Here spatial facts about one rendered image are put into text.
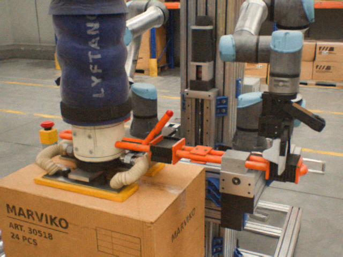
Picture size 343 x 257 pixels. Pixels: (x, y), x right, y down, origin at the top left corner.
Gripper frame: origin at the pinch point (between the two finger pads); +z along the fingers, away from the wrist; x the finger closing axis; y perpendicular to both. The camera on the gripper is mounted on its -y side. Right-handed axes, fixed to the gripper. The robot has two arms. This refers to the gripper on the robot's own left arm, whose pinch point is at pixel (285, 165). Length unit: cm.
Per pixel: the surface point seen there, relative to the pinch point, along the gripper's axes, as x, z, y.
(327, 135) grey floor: -408, 116, 5
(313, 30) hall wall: -843, 10, 75
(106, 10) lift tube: 7, -40, 50
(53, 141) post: -48, 25, 124
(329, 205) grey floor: -219, 118, -9
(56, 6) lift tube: 12, -42, 63
